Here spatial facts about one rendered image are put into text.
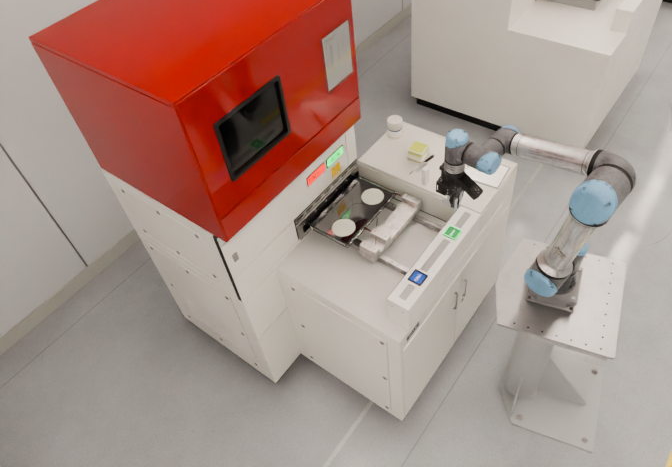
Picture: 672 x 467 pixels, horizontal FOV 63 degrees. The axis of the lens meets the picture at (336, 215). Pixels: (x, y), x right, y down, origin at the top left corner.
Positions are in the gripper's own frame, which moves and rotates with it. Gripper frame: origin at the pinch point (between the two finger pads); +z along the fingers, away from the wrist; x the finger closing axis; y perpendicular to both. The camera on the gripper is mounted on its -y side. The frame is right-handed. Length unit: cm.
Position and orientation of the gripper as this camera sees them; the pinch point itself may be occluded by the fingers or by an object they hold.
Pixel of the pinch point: (456, 209)
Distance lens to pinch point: 211.7
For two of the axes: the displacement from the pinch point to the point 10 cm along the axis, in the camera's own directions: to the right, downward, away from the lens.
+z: 1.0, 6.7, 7.3
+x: -6.0, 6.3, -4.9
